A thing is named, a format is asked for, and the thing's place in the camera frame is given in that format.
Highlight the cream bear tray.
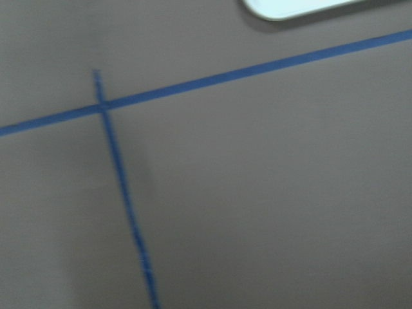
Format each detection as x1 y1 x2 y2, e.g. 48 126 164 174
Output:
239 0 364 22

